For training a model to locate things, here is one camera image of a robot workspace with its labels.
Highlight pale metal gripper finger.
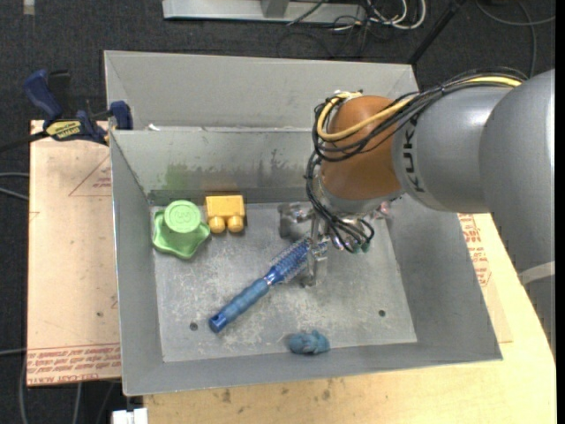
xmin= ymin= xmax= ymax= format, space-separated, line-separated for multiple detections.
xmin=303 ymin=248 xmax=319 ymax=288
xmin=316 ymin=244 xmax=330 ymax=283

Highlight blue hairbrush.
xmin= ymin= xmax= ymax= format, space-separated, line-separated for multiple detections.
xmin=207 ymin=238 xmax=313 ymax=334

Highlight blue toy animal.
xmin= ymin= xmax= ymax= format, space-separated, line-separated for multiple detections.
xmin=287 ymin=329 xmax=331 ymax=356

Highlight grey metal bin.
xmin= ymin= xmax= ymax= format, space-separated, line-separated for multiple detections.
xmin=103 ymin=49 xmax=504 ymax=398

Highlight yellow toy building block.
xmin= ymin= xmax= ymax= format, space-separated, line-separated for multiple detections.
xmin=205 ymin=193 xmax=247 ymax=235

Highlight green star-shaped toy mould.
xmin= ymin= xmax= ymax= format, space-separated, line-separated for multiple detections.
xmin=152 ymin=199 xmax=212 ymax=261

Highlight brown cardboard board, red print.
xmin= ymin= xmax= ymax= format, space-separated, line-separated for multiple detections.
xmin=26 ymin=119 xmax=516 ymax=388

